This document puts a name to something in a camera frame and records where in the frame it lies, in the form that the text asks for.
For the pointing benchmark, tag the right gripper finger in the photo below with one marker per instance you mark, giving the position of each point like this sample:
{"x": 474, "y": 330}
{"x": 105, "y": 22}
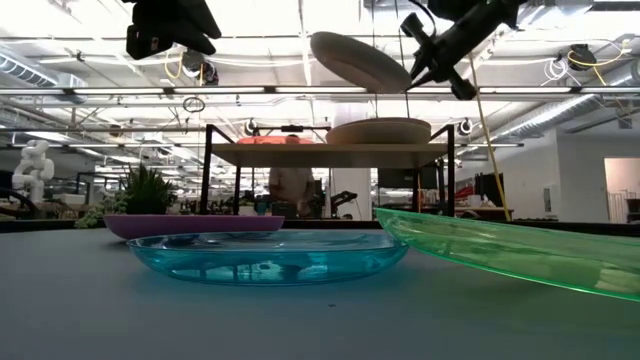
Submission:
{"x": 420, "y": 65}
{"x": 427, "y": 81}

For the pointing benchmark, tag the white opaque plate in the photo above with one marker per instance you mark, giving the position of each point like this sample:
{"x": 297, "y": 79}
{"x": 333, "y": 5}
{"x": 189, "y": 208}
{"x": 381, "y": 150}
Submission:
{"x": 360, "y": 62}

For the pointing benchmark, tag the pale pink opaque plate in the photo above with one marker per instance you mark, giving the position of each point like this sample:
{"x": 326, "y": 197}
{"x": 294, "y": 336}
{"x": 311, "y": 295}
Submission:
{"x": 380, "y": 132}

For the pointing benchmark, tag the orange transparent plate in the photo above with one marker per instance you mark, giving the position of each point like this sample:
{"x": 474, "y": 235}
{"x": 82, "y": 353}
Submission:
{"x": 275, "y": 142}

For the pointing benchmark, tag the green transparent plate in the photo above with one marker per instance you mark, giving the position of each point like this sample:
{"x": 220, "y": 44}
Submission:
{"x": 525, "y": 255}

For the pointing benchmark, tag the purple opaque plate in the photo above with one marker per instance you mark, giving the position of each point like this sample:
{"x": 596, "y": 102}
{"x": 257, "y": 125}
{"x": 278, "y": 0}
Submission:
{"x": 190, "y": 226}

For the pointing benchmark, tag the blue transparent plate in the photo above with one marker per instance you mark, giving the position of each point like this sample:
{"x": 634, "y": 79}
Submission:
{"x": 265, "y": 262}

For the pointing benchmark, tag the black background robot arm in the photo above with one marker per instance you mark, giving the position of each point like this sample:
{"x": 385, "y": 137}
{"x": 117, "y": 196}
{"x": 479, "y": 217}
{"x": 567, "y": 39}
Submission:
{"x": 345, "y": 196}

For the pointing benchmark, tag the black background monitor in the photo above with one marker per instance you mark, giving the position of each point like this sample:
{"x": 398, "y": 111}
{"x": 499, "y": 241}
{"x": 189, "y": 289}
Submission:
{"x": 397, "y": 177}

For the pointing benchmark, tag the small green potted plant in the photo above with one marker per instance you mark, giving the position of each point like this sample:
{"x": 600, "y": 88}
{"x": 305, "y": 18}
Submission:
{"x": 145, "y": 195}

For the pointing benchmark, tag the person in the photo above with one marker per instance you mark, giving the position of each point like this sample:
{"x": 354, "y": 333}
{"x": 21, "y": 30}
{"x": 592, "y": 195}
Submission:
{"x": 292, "y": 187}

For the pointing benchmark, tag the wooden shelf with black frame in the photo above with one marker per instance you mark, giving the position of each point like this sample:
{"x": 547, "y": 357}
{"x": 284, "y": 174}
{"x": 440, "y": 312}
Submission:
{"x": 325, "y": 156}

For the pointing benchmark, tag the silver ventilation duct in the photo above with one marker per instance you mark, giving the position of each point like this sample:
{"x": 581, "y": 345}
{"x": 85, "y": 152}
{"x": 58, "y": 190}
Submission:
{"x": 25, "y": 72}

